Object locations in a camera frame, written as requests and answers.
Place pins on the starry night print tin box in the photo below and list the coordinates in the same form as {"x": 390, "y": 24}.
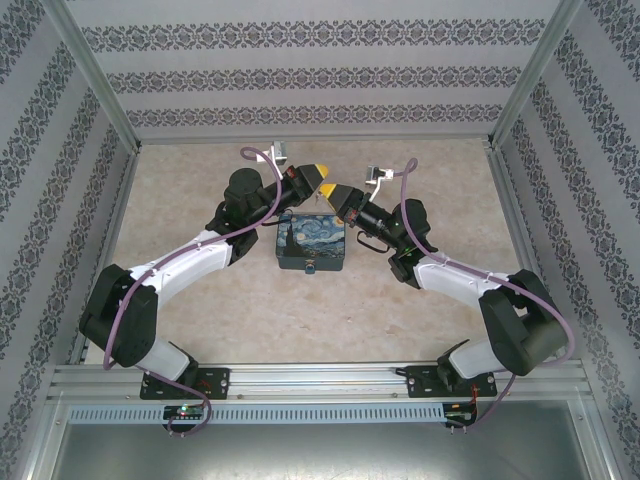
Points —
{"x": 310, "y": 237}

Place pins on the small padlock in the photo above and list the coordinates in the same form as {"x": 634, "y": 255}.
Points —
{"x": 310, "y": 269}

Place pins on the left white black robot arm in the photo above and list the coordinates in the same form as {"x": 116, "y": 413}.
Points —
{"x": 190, "y": 260}

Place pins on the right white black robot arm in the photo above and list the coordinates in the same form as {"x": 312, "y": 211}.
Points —
{"x": 450, "y": 280}

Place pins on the right small circuit board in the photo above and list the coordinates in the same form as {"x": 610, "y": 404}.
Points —
{"x": 461, "y": 418}

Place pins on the small circuit board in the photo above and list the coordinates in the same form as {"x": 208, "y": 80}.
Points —
{"x": 186, "y": 412}
{"x": 461, "y": 418}

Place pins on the left small circuit board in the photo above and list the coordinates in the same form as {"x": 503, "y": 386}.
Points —
{"x": 186, "y": 412}

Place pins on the grey metal shelf sheet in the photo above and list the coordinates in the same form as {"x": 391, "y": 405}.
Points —
{"x": 320, "y": 455}

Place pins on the aluminium side rail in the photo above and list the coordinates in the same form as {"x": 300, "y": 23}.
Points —
{"x": 114, "y": 235}
{"x": 526, "y": 250}

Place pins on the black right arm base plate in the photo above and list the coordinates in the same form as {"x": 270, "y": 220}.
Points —
{"x": 422, "y": 382}

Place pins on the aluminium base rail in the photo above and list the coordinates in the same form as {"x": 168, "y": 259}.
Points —
{"x": 320, "y": 380}

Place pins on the aluminium frame post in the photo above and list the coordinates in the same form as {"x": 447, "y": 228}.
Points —
{"x": 95, "y": 75}
{"x": 535, "y": 75}

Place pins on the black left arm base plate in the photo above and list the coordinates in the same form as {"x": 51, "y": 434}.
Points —
{"x": 215, "y": 382}

